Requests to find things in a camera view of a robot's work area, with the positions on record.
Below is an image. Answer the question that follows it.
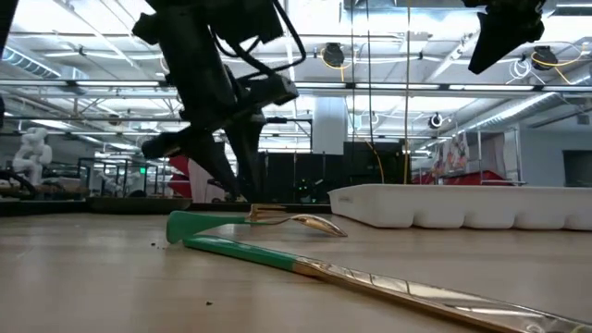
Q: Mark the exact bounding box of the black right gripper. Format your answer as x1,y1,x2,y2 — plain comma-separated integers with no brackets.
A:
462,0,547,75

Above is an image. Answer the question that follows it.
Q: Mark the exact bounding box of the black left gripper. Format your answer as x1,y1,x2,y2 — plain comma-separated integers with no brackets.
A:
141,43,300,203

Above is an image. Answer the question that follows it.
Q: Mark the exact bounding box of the green-handled gold knife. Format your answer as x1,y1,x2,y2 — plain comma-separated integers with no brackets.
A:
181,233,592,333

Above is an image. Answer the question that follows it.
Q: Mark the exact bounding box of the green-handled gold spoon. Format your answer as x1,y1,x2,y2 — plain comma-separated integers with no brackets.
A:
230,213,349,239

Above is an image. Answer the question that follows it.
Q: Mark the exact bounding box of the white cloth sheet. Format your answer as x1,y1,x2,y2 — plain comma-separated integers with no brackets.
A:
187,159,227,204

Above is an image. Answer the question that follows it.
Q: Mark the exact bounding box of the dark grey round plate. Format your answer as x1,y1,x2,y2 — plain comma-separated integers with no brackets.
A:
86,197,193,215

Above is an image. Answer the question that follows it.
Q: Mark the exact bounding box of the metal shelf rack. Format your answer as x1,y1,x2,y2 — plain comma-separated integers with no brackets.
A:
434,127,528,186

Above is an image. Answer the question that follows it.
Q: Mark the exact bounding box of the white cutlery tray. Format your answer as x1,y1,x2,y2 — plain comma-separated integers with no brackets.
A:
327,183,592,231

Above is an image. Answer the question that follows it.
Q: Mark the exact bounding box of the white humanoid robot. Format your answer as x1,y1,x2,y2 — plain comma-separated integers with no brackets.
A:
11,127,55,186

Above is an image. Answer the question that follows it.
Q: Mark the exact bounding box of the black ceiling cable reel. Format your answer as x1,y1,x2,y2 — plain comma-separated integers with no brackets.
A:
530,43,586,87
321,42,352,70

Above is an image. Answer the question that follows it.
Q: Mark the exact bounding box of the black partition wall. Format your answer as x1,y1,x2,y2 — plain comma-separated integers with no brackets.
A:
256,141,411,204

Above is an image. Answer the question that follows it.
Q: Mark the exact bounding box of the black gantry frame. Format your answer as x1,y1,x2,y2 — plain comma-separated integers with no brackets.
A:
265,117,314,154

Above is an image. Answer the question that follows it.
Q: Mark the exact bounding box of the silver ventilation duct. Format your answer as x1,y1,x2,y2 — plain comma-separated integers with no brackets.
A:
0,43,89,82
462,92,592,135

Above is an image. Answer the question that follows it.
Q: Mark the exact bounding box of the black workstation frame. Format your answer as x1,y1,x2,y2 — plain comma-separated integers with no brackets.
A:
76,156,161,198

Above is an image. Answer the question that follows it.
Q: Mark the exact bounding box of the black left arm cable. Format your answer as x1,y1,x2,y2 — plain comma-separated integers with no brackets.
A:
212,0,308,83

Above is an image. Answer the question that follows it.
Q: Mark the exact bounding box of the dark wall screen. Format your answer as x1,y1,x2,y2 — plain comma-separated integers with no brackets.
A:
562,150,592,189

